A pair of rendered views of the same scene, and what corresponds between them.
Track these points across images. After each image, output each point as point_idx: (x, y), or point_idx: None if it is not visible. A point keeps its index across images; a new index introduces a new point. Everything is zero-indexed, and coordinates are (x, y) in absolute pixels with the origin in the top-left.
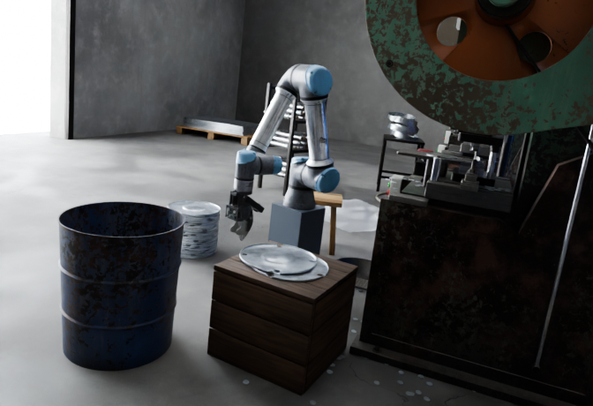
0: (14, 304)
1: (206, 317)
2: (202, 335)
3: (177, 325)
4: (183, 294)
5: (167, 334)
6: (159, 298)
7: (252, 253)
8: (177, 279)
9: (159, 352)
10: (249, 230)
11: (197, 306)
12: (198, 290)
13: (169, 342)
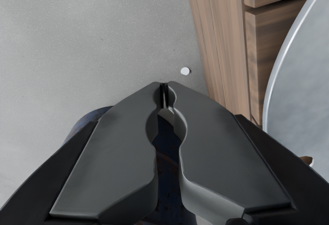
0: (11, 192)
1: (120, 39)
2: (167, 77)
3: (123, 89)
4: (13, 26)
5: (176, 144)
6: (195, 215)
7: (327, 139)
8: (165, 195)
9: (180, 141)
10: (238, 117)
11: (75, 32)
12: None
13: (167, 123)
